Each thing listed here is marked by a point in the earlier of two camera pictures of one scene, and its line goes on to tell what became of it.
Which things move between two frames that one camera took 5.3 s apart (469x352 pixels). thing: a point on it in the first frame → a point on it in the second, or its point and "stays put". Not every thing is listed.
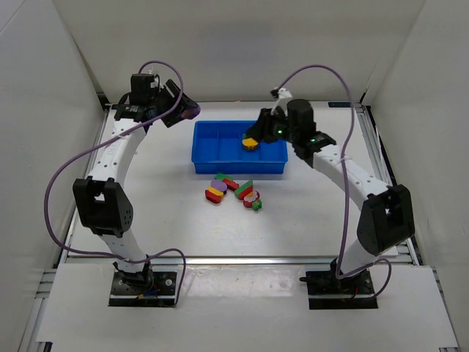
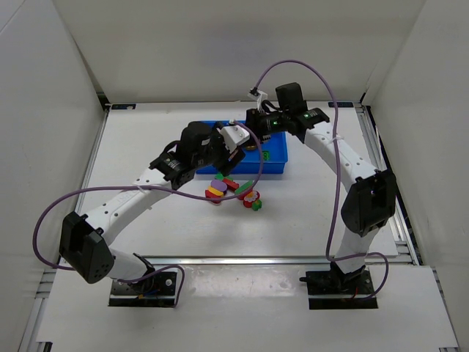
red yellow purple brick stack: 215,191 stays put
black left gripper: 175,103 → 227,161
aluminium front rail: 236,260 stays put
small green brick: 257,204 stays put
